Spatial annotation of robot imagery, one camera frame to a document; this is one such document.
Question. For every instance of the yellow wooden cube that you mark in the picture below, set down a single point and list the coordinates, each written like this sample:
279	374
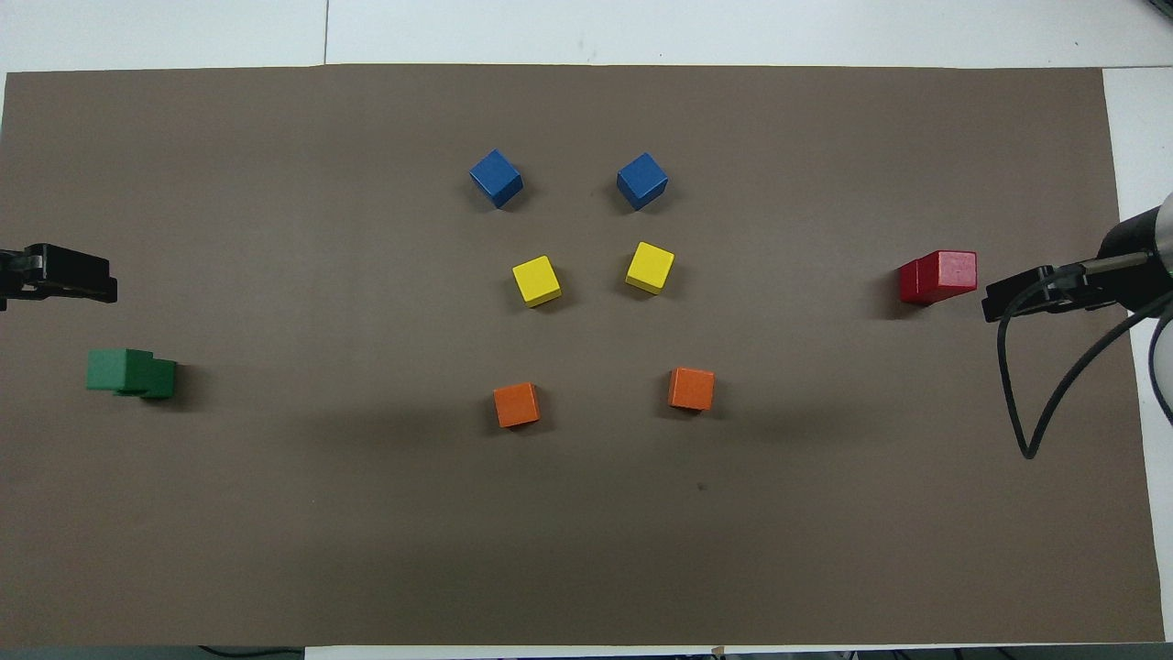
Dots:
536	280
650	267

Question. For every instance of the brown table mat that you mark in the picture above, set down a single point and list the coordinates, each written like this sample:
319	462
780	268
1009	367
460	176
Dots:
596	513

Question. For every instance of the blue wooden cube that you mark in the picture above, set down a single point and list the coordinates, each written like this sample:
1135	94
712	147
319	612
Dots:
641	181
496	178

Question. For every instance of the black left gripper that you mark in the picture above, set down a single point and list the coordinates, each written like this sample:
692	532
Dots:
23	280

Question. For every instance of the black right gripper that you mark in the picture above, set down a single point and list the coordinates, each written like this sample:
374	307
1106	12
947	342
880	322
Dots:
1132	243

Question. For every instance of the orange wooden cube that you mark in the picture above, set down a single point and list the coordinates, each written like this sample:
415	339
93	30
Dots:
692	389
516	404

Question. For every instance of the red wooden cube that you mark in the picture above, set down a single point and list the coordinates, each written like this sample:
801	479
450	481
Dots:
955	271
912	282

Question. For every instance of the green wooden cube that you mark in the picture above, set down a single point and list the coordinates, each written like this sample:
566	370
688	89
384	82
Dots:
110	368
160	379

